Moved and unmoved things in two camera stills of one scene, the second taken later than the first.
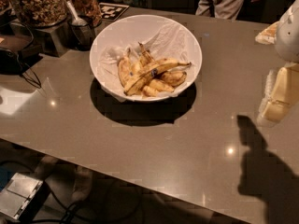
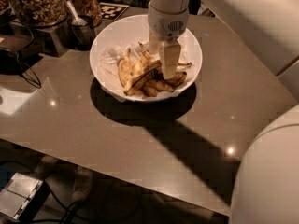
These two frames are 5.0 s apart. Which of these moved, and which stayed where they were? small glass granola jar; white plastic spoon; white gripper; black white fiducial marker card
Moved: white gripper
Stayed: small glass granola jar; black white fiducial marker card; white plastic spoon
